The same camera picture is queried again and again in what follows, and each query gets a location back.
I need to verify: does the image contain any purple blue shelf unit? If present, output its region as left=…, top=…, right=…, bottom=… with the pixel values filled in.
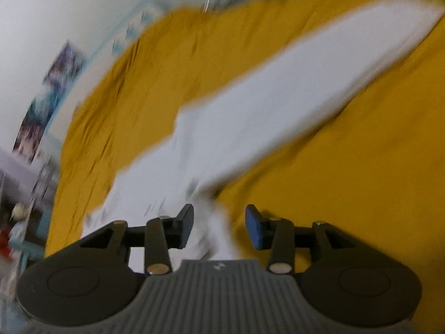
left=1, top=149, right=59, bottom=240

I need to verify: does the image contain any red bag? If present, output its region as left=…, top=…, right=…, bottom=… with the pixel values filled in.
left=0, top=227, right=11, bottom=261

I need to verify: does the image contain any anime poster strip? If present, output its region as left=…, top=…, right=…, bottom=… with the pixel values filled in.
left=13, top=41, right=87, bottom=164

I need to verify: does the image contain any white printed t-shirt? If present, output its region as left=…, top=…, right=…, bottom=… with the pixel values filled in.
left=83, top=0, right=444, bottom=268

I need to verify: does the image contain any cream round hat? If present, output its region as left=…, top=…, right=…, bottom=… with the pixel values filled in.
left=11, top=203, right=28, bottom=222

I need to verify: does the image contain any mustard yellow bed comforter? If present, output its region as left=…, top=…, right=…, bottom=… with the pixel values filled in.
left=45, top=0, right=444, bottom=333

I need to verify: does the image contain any white blue bed headboard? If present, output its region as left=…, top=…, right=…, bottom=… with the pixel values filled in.
left=47, top=0, right=168, bottom=140

